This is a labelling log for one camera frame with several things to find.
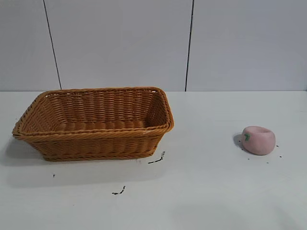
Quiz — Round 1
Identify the brown woven wicker basket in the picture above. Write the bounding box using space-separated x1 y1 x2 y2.
12 86 175 162

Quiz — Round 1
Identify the pink toy peach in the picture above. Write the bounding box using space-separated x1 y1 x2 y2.
242 126 276 155

